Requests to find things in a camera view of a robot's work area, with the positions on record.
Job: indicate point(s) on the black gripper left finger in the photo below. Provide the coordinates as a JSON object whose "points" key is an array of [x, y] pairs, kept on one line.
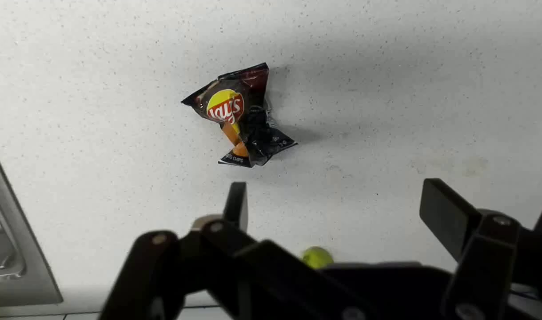
{"points": [[165, 273]]}

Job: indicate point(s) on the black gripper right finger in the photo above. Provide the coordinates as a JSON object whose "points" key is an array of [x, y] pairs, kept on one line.
{"points": [[490, 255]]}

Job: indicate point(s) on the black Lays chips packet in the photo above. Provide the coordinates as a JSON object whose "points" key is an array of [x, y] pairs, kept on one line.
{"points": [[246, 118]]}

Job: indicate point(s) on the stainless steel sink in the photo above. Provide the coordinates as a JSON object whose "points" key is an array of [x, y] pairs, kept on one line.
{"points": [[15, 255]]}

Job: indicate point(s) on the green ball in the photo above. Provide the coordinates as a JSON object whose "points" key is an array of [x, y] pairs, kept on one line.
{"points": [[317, 259]]}

